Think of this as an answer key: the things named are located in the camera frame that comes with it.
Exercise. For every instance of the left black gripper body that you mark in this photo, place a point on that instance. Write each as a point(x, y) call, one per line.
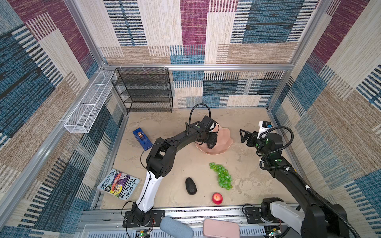
point(211, 139)

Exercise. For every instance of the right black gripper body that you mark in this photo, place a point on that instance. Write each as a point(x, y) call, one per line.
point(250, 138)

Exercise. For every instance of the green grape bunch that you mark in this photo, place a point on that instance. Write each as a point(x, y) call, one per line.
point(223, 177)

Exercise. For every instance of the dark avocado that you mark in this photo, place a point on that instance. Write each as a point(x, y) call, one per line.
point(190, 186)

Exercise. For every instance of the red apple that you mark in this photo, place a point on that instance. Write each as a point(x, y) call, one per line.
point(217, 198)

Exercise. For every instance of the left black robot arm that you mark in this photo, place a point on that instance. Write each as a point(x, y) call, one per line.
point(160, 162)

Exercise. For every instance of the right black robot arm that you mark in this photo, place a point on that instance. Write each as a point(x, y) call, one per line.
point(317, 217)

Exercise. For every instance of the pink flower-shaped fruit bowl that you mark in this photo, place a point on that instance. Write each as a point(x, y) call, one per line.
point(224, 141)

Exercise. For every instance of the blue tape dispenser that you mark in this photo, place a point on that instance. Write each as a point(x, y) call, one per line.
point(142, 138)

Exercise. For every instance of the pink rounded pad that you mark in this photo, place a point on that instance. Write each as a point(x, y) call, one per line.
point(220, 229)

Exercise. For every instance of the colourful children's book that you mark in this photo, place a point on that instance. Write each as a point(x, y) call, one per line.
point(119, 184)

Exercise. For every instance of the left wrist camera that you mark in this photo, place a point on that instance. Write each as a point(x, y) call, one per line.
point(207, 123)

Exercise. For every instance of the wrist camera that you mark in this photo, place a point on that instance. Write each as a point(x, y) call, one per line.
point(207, 123)
point(264, 126)

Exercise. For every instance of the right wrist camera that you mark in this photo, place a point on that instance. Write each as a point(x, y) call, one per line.
point(264, 126)

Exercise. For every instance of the black wire shelf rack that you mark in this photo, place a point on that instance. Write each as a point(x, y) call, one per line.
point(144, 89)

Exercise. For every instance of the white wire mesh basket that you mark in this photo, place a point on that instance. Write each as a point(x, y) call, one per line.
point(87, 110)

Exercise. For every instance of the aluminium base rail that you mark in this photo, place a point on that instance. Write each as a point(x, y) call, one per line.
point(111, 223)

